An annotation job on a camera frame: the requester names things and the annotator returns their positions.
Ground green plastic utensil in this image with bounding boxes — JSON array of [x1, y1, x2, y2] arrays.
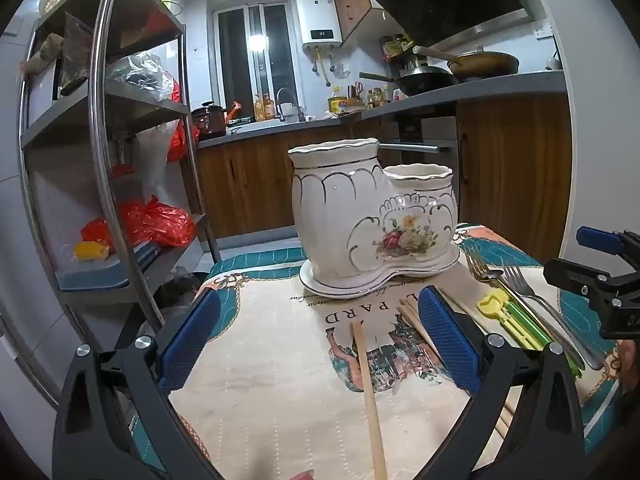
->
[[494, 297, 585, 378]]

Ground black wok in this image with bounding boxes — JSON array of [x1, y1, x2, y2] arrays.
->
[[358, 69, 459, 97]]

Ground white water heater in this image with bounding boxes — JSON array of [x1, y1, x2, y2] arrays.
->
[[296, 0, 344, 52]]

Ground wooden wall cabinet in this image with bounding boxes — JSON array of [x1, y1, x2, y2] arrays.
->
[[330, 0, 387, 49]]

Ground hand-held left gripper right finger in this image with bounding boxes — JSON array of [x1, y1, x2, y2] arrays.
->
[[417, 285, 587, 480]]

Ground kitchen window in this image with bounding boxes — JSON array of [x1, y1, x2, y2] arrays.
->
[[213, 2, 302, 112]]

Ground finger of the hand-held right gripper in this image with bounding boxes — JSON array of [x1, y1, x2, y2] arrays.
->
[[544, 257, 640, 341], [576, 226, 640, 262]]

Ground brown frying pan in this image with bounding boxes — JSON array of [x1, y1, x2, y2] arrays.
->
[[412, 45, 521, 82]]

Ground metal faucet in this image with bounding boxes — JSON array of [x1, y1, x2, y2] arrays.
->
[[276, 87, 306, 123]]

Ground metal oven handle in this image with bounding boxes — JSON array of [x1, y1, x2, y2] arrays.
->
[[379, 142, 452, 154]]

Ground wooden base cabinets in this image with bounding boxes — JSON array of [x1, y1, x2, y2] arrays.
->
[[195, 92, 572, 262]]

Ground yellow plastic utensil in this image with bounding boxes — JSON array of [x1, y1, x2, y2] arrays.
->
[[476, 294, 552, 352]]

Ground metal shelf rack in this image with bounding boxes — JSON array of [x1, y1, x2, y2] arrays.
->
[[17, 0, 222, 411]]

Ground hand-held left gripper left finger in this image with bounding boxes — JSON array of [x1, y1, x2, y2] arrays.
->
[[51, 287, 223, 480]]

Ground yellow packet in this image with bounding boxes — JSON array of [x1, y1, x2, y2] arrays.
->
[[74, 241, 109, 262]]

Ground white microwave oven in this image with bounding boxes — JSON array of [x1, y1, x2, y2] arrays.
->
[[26, 57, 65, 127]]

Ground dark pressure cooker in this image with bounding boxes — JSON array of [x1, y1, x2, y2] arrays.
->
[[191, 101, 229, 141]]

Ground white ceramic saucer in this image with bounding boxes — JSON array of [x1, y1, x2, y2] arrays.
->
[[299, 241, 461, 301]]

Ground white floral ceramic utensil holder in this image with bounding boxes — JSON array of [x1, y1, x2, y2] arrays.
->
[[288, 137, 459, 283]]

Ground white plastic bag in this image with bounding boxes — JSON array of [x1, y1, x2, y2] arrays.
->
[[137, 124, 177, 202]]

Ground stack of blue trays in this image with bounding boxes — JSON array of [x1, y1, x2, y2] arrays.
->
[[56, 240, 168, 292]]

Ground grey kitchen countertop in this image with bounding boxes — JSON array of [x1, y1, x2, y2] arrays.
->
[[195, 70, 571, 149]]

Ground printed quilted tablecloth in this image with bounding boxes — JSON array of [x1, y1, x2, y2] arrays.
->
[[165, 222, 632, 480]]

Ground metal fork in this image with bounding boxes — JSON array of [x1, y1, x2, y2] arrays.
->
[[501, 264, 607, 371], [464, 246, 581, 361]]

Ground dark snack packet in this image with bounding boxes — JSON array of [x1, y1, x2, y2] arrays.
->
[[60, 12, 95, 97]]

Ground yellow oil bottles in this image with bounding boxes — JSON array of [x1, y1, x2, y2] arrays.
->
[[252, 92, 276, 122]]

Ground clear plastic bag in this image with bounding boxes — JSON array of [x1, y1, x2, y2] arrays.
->
[[107, 52, 177, 102]]

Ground red plastic bag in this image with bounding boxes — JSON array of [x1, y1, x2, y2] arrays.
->
[[81, 196, 197, 257], [167, 80, 202, 163]]

